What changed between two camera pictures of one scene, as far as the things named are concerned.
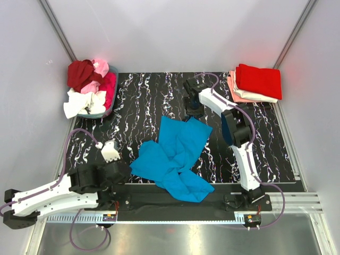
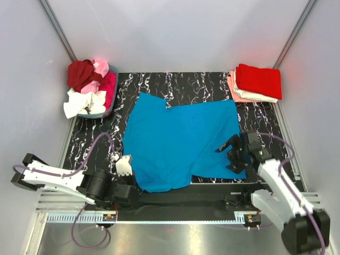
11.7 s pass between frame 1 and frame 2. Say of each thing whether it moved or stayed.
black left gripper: moved
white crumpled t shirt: stayed
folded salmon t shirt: stayed
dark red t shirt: stayed
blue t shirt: moved
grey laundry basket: stayed
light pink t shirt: stayed
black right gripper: moved
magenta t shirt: stayed
